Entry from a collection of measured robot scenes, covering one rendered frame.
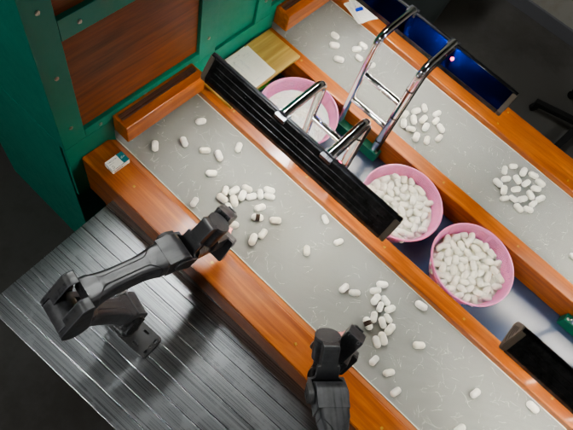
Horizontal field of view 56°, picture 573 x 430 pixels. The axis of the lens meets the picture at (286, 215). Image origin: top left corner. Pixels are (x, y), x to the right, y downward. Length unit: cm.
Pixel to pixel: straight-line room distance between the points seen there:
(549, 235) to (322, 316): 83
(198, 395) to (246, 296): 28
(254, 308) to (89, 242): 51
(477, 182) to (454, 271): 35
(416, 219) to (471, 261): 21
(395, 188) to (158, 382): 91
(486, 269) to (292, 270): 61
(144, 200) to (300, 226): 45
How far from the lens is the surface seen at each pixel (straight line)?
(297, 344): 147
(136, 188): 159
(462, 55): 166
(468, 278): 173
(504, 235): 183
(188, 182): 162
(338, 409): 116
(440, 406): 160
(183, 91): 166
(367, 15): 214
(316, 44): 201
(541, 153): 208
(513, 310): 186
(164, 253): 120
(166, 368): 152
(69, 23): 128
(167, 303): 156
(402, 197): 175
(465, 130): 200
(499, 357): 168
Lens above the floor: 217
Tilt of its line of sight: 63 degrees down
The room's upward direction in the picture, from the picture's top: 24 degrees clockwise
